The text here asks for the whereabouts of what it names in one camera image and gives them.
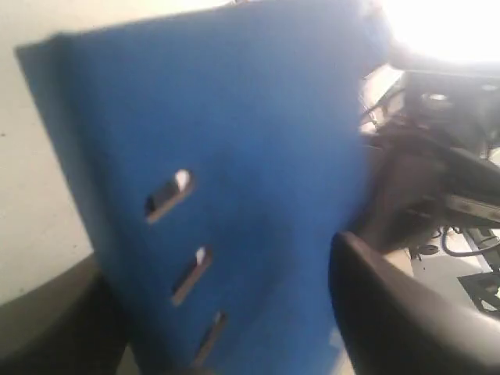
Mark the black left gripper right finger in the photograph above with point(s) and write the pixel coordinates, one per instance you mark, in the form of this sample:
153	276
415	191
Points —
392	324

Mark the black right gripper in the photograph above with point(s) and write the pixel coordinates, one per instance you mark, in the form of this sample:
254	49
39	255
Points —
417	183

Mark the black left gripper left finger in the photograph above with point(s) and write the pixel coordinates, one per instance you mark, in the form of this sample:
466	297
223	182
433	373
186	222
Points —
70	325

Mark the blue ring binder notebook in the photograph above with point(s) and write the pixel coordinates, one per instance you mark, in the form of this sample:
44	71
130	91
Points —
213	155

